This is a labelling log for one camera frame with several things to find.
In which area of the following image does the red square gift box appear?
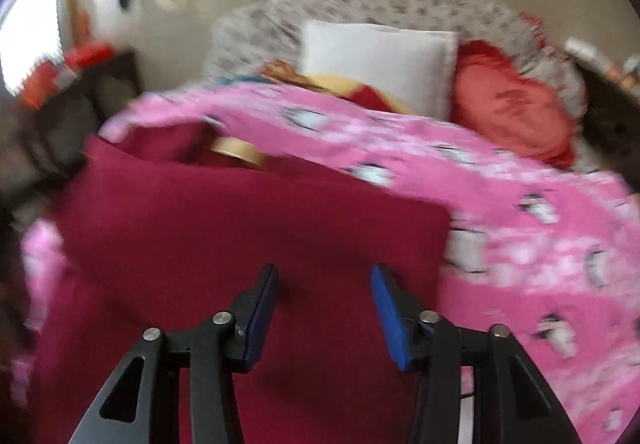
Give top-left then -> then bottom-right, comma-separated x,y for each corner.
22,61 -> 68,107

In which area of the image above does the red heart cushion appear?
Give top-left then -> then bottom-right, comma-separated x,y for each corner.
450,40 -> 576,170

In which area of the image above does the maroon fleece garment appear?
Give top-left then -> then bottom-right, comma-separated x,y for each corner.
30,121 -> 453,444

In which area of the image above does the white pillow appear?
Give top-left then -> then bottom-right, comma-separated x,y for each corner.
299,19 -> 460,120

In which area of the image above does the pink penguin print blanket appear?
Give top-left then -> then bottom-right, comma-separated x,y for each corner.
10,86 -> 640,444

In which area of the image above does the lattice window door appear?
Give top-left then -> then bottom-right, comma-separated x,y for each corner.
0,0 -> 68,95

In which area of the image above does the red flat gift box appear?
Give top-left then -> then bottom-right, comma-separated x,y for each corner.
62,44 -> 115,72

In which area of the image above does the red patterned cushion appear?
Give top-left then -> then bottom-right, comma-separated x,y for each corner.
520,11 -> 551,50

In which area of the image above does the dark wooden console table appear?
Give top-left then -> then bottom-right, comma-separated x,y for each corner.
0,51 -> 143,205

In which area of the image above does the dark wooden cabinet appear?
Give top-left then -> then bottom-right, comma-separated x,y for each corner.
565,36 -> 640,175

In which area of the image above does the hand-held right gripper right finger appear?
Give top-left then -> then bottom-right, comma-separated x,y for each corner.
370,264 -> 583,444

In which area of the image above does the yellow and red cloth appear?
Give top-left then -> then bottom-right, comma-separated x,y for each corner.
260,59 -> 416,115

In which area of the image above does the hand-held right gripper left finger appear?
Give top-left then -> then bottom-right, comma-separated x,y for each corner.
67,264 -> 279,444

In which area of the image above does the tan curved object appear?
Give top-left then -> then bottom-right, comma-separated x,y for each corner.
212,136 -> 271,170

